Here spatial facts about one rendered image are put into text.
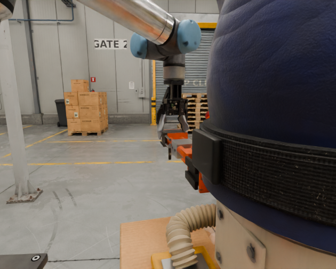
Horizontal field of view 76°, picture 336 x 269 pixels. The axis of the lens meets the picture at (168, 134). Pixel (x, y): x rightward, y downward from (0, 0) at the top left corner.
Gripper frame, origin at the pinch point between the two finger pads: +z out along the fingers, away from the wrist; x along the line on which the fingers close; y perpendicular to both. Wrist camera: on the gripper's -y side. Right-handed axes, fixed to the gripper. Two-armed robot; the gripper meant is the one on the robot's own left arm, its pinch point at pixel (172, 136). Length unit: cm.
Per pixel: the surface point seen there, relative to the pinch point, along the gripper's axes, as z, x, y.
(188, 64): -137, 260, -830
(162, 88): -38, 156, -847
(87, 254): 120, -51, -97
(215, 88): -16, -11, 60
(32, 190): 112, -137, -222
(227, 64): -18, -11, 62
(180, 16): -309, 214, -797
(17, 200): 117, -149, -206
